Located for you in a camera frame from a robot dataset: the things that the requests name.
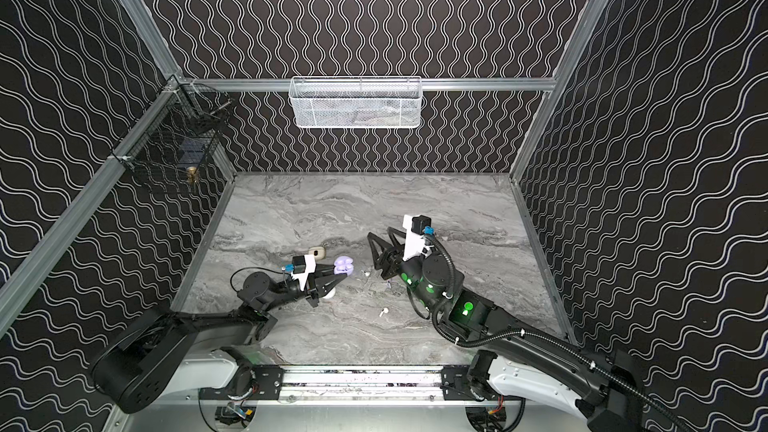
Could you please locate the beige earbud charging case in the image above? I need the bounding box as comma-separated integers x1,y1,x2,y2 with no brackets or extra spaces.
308,246,326,260

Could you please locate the purple round charging case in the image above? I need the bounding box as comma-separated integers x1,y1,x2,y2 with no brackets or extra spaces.
334,256,354,275

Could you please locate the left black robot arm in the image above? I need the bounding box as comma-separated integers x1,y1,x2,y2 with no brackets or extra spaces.
89,256,348,414

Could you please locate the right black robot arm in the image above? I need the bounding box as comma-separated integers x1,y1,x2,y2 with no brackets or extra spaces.
367,229,689,431

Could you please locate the brass knob in basket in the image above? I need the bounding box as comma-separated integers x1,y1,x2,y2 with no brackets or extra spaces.
186,166,200,185

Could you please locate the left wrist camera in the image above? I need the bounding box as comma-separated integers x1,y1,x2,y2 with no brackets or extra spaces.
284,254,316,291

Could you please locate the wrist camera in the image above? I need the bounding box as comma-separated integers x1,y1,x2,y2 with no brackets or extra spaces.
402,215,434,261
284,254,316,291

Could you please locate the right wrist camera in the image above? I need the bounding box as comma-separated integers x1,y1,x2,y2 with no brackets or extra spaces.
402,215,434,261

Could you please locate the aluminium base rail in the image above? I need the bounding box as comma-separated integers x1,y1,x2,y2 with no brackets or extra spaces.
197,363,601,406

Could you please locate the white wire mesh basket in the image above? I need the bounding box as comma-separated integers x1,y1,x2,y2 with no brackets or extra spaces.
288,76,424,129

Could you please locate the black wire basket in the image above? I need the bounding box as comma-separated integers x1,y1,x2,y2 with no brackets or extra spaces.
117,83,234,196

